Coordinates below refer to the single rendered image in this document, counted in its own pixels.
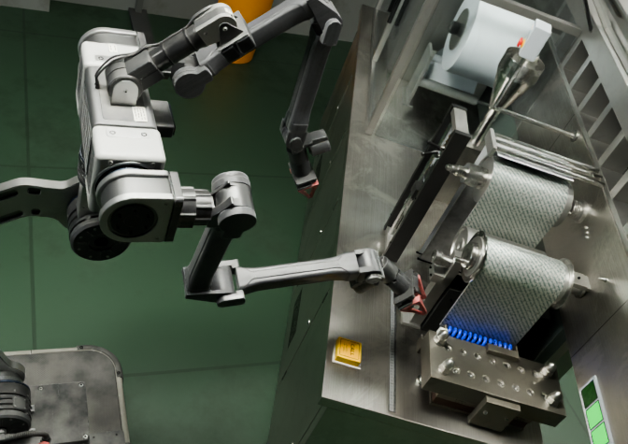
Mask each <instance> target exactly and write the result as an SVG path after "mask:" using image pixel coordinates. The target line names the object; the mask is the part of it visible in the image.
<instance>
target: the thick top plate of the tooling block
mask: <svg viewBox="0 0 628 444"><path fill-rule="evenodd" d="M434 336H436V332H435V331H432V330H429V331H428V332H427V333H426V335H425V336H424V338H423V339H422V341H421V388H422V389H423V390H427V391H430V392H434V393H437V394H443V395H445V396H449V397H452V398H456V399H459V400H463V401H465V402H469V403H472V404H476V405H478V404H479V403H480V402H481V401H482V400H483V398H484V397H485V396H486V395H487V396H490V397H493V398H497V399H500V400H504V401H507V402H510V403H513V404H516V405H520V407H521V412H520V413H519V414H518V415H517V416H518V417H521V418H523V419H527V420H530V421H534V422H537V423H543V424H546V425H549V426H553V427H556V426H557V425H558V424H559V423H560V422H561V421H562V420H563V419H564V418H565V417H566V412H565V407H564V400H563V399H561V401H560V403H559V404H558V406H557V407H556V408H553V407H551V406H550V405H549V404H548V403H547V402H546V396H547V395H549V394H550V393H553V392H555V391H560V392H561V391H562V390H561V386H560V382H559V377H558V372H557V368H556V370H555V372H554V373H553V375H552V377H551V378H550V379H547V378H545V377H544V376H542V374H541V373H540V368H541V367H543V366H544V365H543V364H540V363H537V362H534V361H531V360H528V359H524V358H521V357H520V359H519V360H518V361H517V362H513V361H510V360H508V359H504V358H501V357H498V356H494V355H491V354H489V353H486V350H485V347H484V346H481V345H479V344H475V343H472V342H469V341H465V340H462V339H459V338H456V337H451V336H449V337H448V339H447V341H446V344H445V346H442V347H441V346H438V345H436V344H435V342H434ZM449 358H450V359H452V360H453V361H454V367H453V369H452V370H451V372H450V374H449V375H448V376H444V375H442V374H441V373H440V372H439V370H438V366H439V365H440V364H442V363H443V362H444V361H445V360H446V359H449Z"/></svg>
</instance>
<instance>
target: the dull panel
mask: <svg viewBox="0 0 628 444"><path fill-rule="evenodd" d="M512 138H514V139H516V140H519V136H518V131H517V130H516V132H515V133H514V135H513V136H512ZM519 141H520V140H519ZM535 249H537V250H540V251H543V252H546V250H545V246H544V242H543V238H542V239H541V241H540V242H539V243H538V244H537V246H536V247H535ZM549 311H550V316H551V319H552V321H551V323H550V324H549V325H548V326H547V327H546V328H545V329H544V330H543V332H542V333H541V334H540V335H539V336H538V337H537V338H536V339H535V341H534V342H533V343H532V344H531V345H530V346H529V347H528V349H527V350H526V351H525V352H524V353H523V354H522V355H521V358H524V359H528V360H531V361H534V362H537V363H540V364H545V363H546V362H547V361H548V359H549V358H550V357H551V356H552V355H553V353H555V352H556V351H557V350H558V349H559V348H560V347H561V346H562V345H563V344H564V343H565V341H566V337H565V332H564V326H563V322H562V317H561V313H560V310H559V309H558V308H557V309H550V310H549Z"/></svg>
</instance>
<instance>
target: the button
mask: <svg viewBox="0 0 628 444"><path fill-rule="evenodd" d="M361 348H362V343H360V342H357V341H353V340H350V339H346V338H344V337H338V339H337V341H336V344H335V361H338V362H341V363H345V364H348V365H354V366H358V365H359V364H360V362H361Z"/></svg>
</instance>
